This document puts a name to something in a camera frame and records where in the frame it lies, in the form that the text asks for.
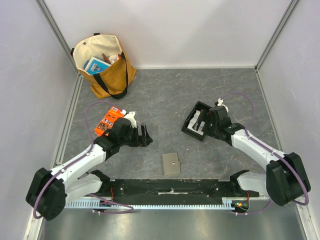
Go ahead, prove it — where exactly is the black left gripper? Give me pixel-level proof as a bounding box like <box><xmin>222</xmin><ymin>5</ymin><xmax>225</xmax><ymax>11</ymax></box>
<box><xmin>119</xmin><ymin>124</ymin><xmax>152</xmax><ymax>148</ymax></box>

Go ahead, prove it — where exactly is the black card tray box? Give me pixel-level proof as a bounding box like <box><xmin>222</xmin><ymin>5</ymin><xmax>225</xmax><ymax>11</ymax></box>
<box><xmin>181</xmin><ymin>101</ymin><xmax>211</xmax><ymax>142</ymax></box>

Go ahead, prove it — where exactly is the grey card holder wallet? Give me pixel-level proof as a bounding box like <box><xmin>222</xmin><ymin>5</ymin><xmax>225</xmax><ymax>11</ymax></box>
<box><xmin>161</xmin><ymin>153</ymin><xmax>181</xmax><ymax>176</ymax></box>

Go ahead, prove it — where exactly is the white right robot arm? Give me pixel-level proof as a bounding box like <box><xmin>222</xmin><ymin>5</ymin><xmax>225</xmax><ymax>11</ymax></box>
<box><xmin>187</xmin><ymin>106</ymin><xmax>311</xmax><ymax>206</ymax></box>

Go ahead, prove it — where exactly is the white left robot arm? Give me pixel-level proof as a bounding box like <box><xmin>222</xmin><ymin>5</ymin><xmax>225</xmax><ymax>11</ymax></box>
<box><xmin>25</xmin><ymin>117</ymin><xmax>153</xmax><ymax>221</ymax></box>

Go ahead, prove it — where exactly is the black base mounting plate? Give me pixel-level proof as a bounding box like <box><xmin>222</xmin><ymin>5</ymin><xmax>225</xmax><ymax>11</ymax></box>
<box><xmin>98</xmin><ymin>179</ymin><xmax>247</xmax><ymax>198</ymax></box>

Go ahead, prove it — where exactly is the blue book in bag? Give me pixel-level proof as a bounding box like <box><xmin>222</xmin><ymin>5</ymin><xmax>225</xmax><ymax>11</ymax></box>
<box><xmin>84</xmin><ymin>56</ymin><xmax>111</xmax><ymax>75</ymax></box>

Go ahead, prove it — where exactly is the mustard canvas tote bag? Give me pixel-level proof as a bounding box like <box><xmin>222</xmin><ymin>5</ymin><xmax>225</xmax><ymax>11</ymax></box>
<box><xmin>70</xmin><ymin>33</ymin><xmax>136</xmax><ymax>100</ymax></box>

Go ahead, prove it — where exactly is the brown item in bag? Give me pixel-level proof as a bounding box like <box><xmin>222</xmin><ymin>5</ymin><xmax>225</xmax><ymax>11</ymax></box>
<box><xmin>102</xmin><ymin>53</ymin><xmax>121</xmax><ymax>65</ymax></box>

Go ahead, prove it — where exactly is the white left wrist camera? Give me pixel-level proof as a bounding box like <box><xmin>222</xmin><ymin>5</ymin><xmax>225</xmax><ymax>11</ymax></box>
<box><xmin>124</xmin><ymin>111</ymin><xmax>137</xmax><ymax>129</ymax></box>

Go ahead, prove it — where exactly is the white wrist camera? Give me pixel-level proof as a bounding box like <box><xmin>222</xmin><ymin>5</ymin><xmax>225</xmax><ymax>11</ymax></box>
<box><xmin>214</xmin><ymin>97</ymin><xmax>229</xmax><ymax>113</ymax></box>
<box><xmin>124</xmin><ymin>111</ymin><xmax>137</xmax><ymax>129</ymax></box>

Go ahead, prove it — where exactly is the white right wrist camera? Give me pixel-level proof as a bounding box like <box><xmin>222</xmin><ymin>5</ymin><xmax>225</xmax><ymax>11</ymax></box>
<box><xmin>214</xmin><ymin>97</ymin><xmax>229</xmax><ymax>113</ymax></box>

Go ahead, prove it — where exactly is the slotted cable duct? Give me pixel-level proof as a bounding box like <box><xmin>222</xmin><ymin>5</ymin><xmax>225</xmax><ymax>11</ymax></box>
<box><xmin>65</xmin><ymin>197</ymin><xmax>235</xmax><ymax>211</ymax></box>

